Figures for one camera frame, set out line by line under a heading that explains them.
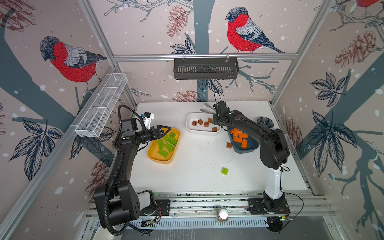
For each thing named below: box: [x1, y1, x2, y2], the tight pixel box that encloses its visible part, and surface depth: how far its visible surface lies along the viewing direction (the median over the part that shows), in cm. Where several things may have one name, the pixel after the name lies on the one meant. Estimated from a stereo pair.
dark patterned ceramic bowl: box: [257, 116, 274, 129], surface depth 106 cm
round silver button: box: [217, 207, 229, 222], surface depth 64 cm
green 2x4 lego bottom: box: [158, 149, 169, 158], surface depth 95 cm
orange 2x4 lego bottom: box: [232, 136, 243, 143], surface depth 100 cm
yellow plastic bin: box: [147, 127, 181, 165], surface depth 94 cm
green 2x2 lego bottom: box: [221, 167, 229, 176], surface depth 87 cm
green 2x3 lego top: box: [164, 140, 174, 152], surface depth 97 cm
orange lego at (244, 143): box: [241, 138, 248, 149], surface depth 97 cm
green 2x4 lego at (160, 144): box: [158, 139, 164, 150], surface depth 100 cm
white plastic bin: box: [186, 112, 222, 135], surface depth 109 cm
